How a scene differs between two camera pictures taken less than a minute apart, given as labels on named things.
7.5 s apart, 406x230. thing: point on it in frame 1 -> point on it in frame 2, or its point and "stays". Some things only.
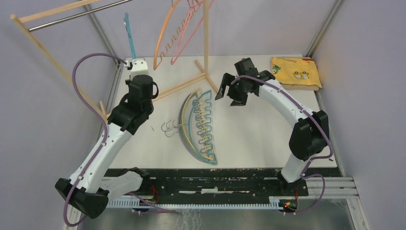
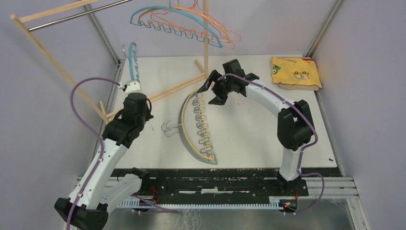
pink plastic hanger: [198, 11] -> [192, 18]
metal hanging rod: [76, 16] stays
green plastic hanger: [194, 103] stays
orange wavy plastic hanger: [155, 67] -> [187, 20]
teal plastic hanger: [199, 130] -> [133, 61]
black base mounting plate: [219, 183] stays
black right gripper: [242, 98] -> [213, 77]
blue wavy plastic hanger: [129, 30] -> [170, 18]
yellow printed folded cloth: [296, 73] stays
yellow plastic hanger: [203, 124] stays
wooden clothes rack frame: [18, 19] stays
